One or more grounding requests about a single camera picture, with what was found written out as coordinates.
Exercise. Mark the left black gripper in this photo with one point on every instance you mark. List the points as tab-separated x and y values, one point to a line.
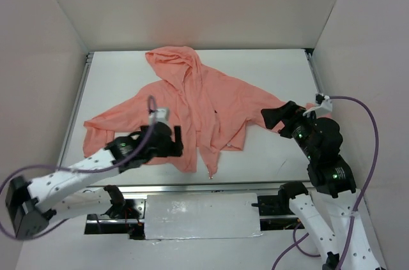
172	143

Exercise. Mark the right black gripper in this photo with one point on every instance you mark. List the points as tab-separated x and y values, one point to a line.
288	120

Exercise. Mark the salmon pink hooded jacket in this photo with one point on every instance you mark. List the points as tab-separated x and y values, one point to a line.
216	97

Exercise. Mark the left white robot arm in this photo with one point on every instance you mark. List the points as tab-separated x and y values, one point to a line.
33	205

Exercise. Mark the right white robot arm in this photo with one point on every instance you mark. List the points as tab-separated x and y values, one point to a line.
342	243

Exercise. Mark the white foil-edged panel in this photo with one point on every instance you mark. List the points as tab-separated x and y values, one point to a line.
201	216

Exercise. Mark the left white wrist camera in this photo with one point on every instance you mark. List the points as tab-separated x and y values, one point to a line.
159	115

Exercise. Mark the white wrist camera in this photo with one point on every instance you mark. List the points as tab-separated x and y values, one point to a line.
159	115
320	108

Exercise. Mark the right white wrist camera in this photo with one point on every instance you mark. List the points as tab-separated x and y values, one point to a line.
320	108

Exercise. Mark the aluminium table frame rail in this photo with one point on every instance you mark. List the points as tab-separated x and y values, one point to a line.
198	187

